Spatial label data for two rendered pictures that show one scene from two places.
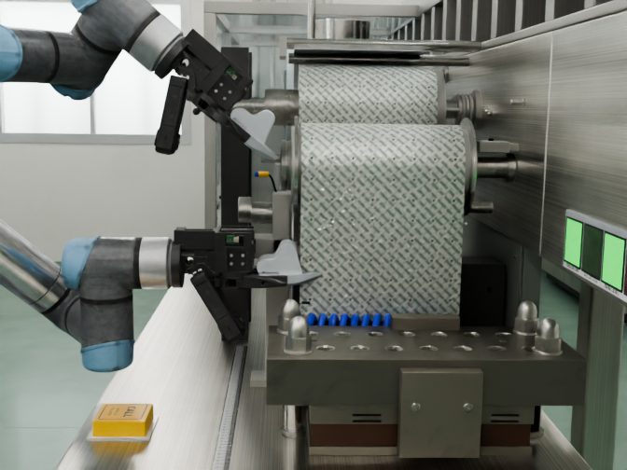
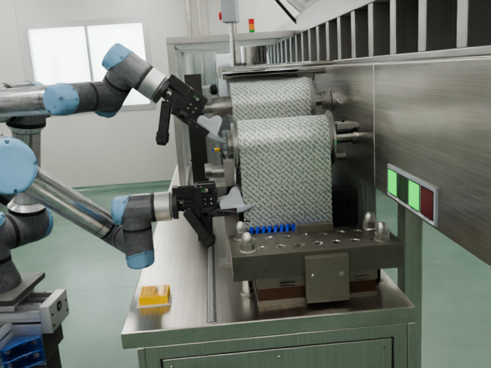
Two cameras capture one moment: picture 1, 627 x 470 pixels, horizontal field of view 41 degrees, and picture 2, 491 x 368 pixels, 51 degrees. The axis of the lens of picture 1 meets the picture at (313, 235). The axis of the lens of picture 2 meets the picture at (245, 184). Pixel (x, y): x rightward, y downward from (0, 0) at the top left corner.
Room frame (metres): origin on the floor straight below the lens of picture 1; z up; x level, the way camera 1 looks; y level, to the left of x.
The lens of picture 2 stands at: (-0.12, 0.04, 1.44)
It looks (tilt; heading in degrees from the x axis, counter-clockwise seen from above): 12 degrees down; 359
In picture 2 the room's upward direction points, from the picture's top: 4 degrees counter-clockwise
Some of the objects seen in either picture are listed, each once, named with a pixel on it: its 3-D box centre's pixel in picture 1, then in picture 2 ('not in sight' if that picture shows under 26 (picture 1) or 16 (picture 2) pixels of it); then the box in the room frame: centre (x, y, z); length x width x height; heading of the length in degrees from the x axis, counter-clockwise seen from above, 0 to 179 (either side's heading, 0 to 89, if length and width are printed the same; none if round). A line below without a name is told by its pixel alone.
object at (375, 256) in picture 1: (381, 263); (287, 196); (1.20, -0.10, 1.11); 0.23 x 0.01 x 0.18; 92
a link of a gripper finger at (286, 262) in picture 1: (288, 263); (237, 201); (1.18, 0.03, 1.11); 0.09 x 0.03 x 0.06; 91
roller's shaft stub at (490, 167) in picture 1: (489, 167); (343, 136); (1.27, -0.26, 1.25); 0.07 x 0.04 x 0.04; 92
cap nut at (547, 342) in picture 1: (548, 335); (381, 230); (1.04, -0.30, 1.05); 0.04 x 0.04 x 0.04
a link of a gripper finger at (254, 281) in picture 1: (257, 279); (219, 211); (1.17, 0.08, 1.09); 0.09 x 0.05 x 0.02; 91
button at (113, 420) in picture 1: (123, 420); (154, 294); (1.09, 0.25, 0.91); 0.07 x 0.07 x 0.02; 2
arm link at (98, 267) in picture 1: (104, 265); (134, 209); (1.18, 0.30, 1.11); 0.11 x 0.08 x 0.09; 92
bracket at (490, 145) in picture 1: (494, 145); (345, 123); (1.27, -0.27, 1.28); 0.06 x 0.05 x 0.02; 92
